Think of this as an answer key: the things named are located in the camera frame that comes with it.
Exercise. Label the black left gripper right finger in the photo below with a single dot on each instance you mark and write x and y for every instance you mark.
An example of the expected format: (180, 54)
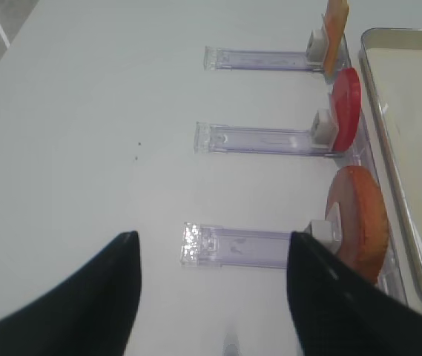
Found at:
(337, 312)

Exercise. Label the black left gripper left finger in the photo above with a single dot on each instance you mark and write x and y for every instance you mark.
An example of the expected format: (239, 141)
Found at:
(90, 313)

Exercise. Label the red tomato slice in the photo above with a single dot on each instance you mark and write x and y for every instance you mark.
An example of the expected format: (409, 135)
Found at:
(346, 96)

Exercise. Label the upright cheese slice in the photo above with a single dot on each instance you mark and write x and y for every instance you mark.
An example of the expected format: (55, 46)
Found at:
(334, 21)

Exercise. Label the white pusher block near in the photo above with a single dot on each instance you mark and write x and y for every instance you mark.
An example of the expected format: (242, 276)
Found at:
(328, 233)

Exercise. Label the white pusher block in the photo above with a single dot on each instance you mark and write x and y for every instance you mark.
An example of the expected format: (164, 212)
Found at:
(328, 233)
(317, 46)
(324, 128)

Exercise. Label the clear acrylic left rack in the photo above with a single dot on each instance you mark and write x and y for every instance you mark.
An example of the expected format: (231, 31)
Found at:
(212, 245)

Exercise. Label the white pusher block middle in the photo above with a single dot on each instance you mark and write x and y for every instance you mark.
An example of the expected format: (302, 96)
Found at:
(324, 128)

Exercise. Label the white metal tray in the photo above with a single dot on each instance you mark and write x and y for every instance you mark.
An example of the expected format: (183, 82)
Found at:
(391, 63)

